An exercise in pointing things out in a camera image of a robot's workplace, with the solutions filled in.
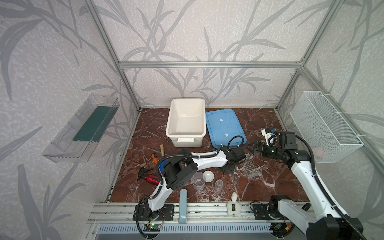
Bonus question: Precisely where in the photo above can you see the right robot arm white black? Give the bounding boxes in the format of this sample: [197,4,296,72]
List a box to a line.
[246,132,365,240]

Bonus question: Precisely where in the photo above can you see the white plastic storage bin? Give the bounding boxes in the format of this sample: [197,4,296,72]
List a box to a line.
[166,98,206,148]

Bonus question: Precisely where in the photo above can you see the light blue rectangular bar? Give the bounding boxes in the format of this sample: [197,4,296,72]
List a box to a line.
[179,189,188,225]

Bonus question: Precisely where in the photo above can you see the clear wall shelf green liner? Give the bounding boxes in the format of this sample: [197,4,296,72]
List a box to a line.
[43,94,120,163]

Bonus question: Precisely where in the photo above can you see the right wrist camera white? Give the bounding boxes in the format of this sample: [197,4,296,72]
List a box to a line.
[262,128,277,146]

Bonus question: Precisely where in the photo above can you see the wooden handle brush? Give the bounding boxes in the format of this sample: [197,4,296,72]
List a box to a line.
[160,144,165,158]

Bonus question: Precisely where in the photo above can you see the pink object in basket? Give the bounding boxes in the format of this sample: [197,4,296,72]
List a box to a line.
[313,147,328,159]

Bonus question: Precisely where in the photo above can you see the small clear plastic cup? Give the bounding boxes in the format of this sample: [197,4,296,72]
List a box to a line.
[215,179,224,192]

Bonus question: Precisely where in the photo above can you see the small white ceramic dish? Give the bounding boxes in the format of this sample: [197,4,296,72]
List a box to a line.
[203,171,215,183]

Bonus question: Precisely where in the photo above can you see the red cylindrical tool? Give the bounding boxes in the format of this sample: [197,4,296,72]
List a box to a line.
[145,175,161,186]

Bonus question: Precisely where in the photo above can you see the white wire mesh basket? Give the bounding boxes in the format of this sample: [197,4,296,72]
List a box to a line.
[291,91,364,164]

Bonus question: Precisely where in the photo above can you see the orange handled tool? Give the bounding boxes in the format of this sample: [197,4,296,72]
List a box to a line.
[152,154,159,164]

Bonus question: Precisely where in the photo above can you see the clear plastic measuring beaker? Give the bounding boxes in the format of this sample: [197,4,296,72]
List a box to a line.
[191,172,206,191]

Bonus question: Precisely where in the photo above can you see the blue plastic bin lid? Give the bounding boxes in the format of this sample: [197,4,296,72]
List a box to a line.
[206,109,247,149]

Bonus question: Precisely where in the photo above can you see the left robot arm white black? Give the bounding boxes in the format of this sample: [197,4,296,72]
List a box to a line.
[133,146,246,221]

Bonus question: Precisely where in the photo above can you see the clear test tube rack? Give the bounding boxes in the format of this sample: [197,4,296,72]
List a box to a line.
[238,154,262,180]

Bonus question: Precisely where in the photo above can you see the white plastic wash bottle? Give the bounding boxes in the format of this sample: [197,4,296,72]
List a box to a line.
[227,192,242,218]

